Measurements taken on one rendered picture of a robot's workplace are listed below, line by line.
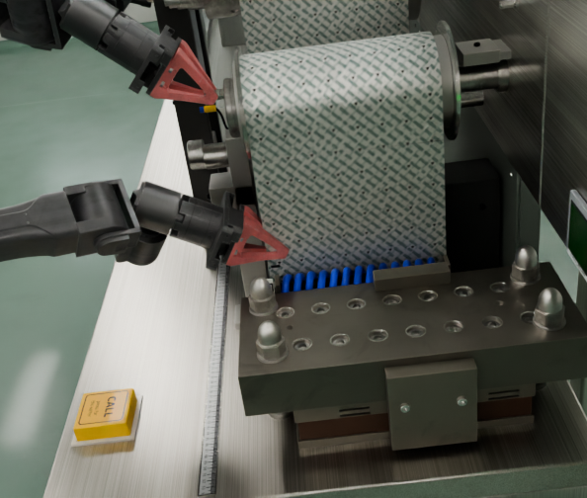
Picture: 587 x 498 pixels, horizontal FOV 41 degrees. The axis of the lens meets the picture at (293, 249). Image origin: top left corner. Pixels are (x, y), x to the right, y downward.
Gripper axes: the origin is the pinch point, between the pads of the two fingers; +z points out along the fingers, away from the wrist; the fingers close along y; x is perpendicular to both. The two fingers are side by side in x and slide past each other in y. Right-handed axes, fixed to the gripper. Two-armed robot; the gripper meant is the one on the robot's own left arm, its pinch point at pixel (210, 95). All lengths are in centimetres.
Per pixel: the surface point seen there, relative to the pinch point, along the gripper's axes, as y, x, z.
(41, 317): -146, -157, 5
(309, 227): 7.0, -5.6, 19.0
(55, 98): -399, -193, -47
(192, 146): -0.9, -7.7, 1.7
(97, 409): 17.7, -38.6, 8.1
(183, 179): -56, -38, 10
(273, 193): 7.4, -4.0, 12.4
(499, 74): 2.1, 22.8, 27.8
